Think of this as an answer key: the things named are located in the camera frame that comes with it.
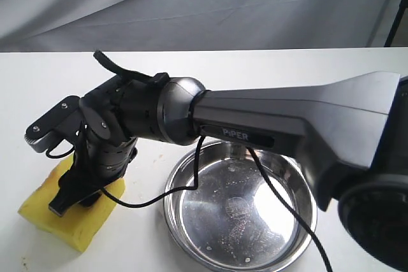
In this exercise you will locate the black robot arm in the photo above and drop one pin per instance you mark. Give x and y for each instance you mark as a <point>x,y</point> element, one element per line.
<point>350,138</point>

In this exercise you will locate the black stand pole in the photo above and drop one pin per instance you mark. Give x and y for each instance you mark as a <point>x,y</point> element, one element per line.
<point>397,20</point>

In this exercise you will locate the round stainless steel bowl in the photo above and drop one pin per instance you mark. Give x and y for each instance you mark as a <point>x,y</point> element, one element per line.
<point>236,220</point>

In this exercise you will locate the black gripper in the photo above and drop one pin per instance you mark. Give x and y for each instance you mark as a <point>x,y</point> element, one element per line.
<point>97,163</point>

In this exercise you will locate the yellow sponge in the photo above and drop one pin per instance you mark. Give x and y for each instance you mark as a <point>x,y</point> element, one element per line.
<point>78,225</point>

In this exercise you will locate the grey fabric backdrop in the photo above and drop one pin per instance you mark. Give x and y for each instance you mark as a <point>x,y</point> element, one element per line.
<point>170,25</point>

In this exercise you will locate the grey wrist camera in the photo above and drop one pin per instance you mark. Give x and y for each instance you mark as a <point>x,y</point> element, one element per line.
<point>51,125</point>

